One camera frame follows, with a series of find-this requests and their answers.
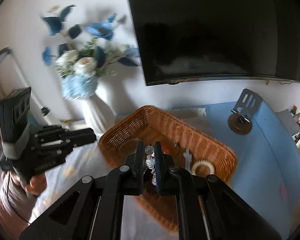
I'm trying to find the black wall television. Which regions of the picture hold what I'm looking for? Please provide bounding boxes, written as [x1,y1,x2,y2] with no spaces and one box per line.
[129,0,300,86]

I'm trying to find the cream spiral hair tie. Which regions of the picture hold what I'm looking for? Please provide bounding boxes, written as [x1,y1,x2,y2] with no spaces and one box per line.
[190,160,216,176]

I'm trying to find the brown wicker basket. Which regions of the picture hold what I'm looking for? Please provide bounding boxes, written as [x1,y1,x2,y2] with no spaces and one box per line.
[97,105,239,233]

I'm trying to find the black phone stand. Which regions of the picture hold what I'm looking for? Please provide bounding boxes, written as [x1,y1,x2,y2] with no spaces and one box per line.
[228,88,263,135]

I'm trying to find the blue white artificial flowers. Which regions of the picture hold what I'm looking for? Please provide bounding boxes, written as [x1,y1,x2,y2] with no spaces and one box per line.
[40,4,140,100]

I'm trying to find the black cable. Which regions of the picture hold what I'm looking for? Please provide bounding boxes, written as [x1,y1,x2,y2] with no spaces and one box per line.
[5,172,32,225]

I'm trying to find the left forearm pink sleeve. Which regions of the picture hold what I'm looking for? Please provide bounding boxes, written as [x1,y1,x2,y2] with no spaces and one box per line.
[0,179,38,239]

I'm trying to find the fan pattern table cloth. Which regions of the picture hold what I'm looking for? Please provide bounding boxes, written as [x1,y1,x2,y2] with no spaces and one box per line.
[27,107,208,240]

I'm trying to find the white desk lamp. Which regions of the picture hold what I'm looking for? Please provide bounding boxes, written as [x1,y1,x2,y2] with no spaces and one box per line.
[0,47,51,124]

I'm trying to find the pink small clip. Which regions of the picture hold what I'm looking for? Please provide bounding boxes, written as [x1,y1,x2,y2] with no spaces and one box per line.
[279,183,288,202]

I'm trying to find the crystal bead jewelry pile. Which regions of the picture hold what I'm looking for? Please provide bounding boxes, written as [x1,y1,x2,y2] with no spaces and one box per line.
[145,145,157,186]

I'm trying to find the light blue plastic clip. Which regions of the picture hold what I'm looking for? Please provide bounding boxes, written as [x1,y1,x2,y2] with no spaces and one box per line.
[183,148,192,173]

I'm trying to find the white ribbed vase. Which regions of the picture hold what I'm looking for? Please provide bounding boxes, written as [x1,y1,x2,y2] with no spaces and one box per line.
[80,94,115,138]

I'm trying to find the person's left hand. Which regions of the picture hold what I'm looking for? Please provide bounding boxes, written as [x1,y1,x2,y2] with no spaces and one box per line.
[1,171,47,196]

